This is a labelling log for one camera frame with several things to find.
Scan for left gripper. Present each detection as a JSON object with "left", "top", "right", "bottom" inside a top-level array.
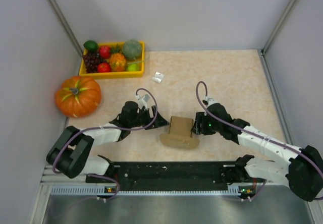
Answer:
[{"left": 129, "top": 105, "right": 169, "bottom": 130}]

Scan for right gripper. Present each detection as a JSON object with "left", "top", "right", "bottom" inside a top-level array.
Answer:
[{"left": 191, "top": 111, "right": 222, "bottom": 135}]

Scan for brown cardboard box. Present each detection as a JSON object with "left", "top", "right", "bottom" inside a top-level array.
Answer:
[{"left": 159, "top": 116, "right": 200, "bottom": 150}]

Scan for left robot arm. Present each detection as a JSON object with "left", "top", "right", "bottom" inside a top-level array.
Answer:
[{"left": 46, "top": 101, "right": 169, "bottom": 182}]

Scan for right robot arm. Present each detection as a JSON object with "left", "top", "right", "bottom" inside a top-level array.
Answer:
[{"left": 191, "top": 99, "right": 322, "bottom": 202}]

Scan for small white plastic bag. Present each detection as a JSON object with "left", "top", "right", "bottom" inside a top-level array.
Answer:
[{"left": 152, "top": 72, "right": 165, "bottom": 83}]

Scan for light green apple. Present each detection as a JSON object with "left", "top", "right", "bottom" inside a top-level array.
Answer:
[{"left": 126, "top": 63, "right": 140, "bottom": 72}]

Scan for small orange pineapple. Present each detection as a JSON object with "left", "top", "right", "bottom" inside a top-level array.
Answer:
[{"left": 109, "top": 44, "right": 127, "bottom": 72}]

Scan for yellow plastic tray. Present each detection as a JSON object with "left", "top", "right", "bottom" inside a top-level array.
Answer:
[{"left": 79, "top": 41, "right": 146, "bottom": 79}]

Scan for green round melon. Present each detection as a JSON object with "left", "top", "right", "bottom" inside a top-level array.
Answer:
[{"left": 122, "top": 39, "right": 142, "bottom": 60}]

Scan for red apple front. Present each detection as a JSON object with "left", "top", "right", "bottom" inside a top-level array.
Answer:
[{"left": 97, "top": 62, "right": 112, "bottom": 73}]

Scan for red apple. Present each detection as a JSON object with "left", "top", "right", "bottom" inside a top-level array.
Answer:
[
  {"left": 99, "top": 45, "right": 112, "bottom": 59},
  {"left": 97, "top": 62, "right": 112, "bottom": 73}
]

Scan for orange plastic pumpkin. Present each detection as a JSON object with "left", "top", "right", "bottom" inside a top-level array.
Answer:
[{"left": 55, "top": 76, "right": 101, "bottom": 118}]

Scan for red apple back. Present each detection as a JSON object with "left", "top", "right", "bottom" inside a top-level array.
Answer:
[{"left": 99, "top": 45, "right": 112, "bottom": 59}]

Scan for dark purple grapes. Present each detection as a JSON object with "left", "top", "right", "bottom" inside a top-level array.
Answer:
[{"left": 82, "top": 52, "right": 103, "bottom": 74}]

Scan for green lime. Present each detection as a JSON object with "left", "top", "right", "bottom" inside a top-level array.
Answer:
[{"left": 83, "top": 40, "right": 99, "bottom": 52}]

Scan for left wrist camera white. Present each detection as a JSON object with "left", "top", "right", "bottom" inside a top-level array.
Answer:
[{"left": 135, "top": 94, "right": 150, "bottom": 109}]

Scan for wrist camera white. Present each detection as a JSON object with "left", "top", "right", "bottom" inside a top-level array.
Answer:
[
  {"left": 202, "top": 96, "right": 217, "bottom": 107},
  {"left": 135, "top": 94, "right": 150, "bottom": 109}
]

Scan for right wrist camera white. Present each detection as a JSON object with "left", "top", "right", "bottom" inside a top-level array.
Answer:
[{"left": 202, "top": 96, "right": 217, "bottom": 107}]

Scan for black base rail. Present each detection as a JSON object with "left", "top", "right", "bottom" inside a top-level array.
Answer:
[{"left": 83, "top": 160, "right": 268, "bottom": 192}]

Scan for right aluminium frame post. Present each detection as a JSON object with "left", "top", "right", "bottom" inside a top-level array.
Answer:
[{"left": 261, "top": 0, "right": 310, "bottom": 55}]

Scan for aluminium frame post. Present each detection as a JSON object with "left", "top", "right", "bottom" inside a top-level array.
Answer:
[
  {"left": 261, "top": 0, "right": 310, "bottom": 55},
  {"left": 47, "top": 0, "right": 83, "bottom": 56}
]

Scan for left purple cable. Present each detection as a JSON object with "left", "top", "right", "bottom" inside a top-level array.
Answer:
[{"left": 52, "top": 88, "right": 158, "bottom": 174}]

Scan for left aluminium frame post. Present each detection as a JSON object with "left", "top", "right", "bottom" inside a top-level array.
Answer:
[{"left": 47, "top": 0, "right": 83, "bottom": 56}]

